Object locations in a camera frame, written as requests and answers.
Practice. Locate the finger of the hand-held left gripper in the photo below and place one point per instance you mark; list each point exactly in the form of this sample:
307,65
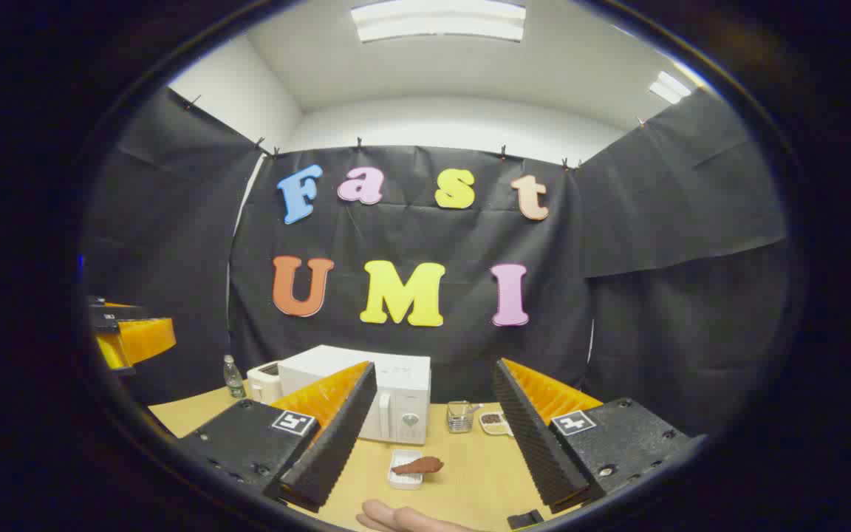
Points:
119,316

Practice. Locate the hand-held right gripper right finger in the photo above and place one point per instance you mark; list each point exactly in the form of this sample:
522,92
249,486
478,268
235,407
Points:
536,451

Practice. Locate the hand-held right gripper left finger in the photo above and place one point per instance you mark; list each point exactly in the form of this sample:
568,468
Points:
337,451

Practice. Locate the brown meat piece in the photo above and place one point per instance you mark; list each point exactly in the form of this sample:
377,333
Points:
418,465

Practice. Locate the white microwave oven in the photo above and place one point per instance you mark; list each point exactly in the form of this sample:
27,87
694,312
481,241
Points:
403,377

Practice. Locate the small white condiment tray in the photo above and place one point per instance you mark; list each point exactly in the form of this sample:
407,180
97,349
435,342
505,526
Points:
494,423

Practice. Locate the white rectangular dish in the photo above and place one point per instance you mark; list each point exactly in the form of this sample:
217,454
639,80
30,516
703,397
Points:
405,482

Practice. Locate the white toaster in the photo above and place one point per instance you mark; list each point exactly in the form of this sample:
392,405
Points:
263,384

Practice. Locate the clear plastic water bottle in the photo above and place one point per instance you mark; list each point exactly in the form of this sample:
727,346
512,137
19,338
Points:
233,380

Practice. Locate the black backdrop cloth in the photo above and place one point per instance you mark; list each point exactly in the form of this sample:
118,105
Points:
617,332

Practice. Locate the small ceiling light panel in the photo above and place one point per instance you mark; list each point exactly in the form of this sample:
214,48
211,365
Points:
669,87

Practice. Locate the long ceiling light panel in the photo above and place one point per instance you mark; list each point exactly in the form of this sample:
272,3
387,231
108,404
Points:
440,21

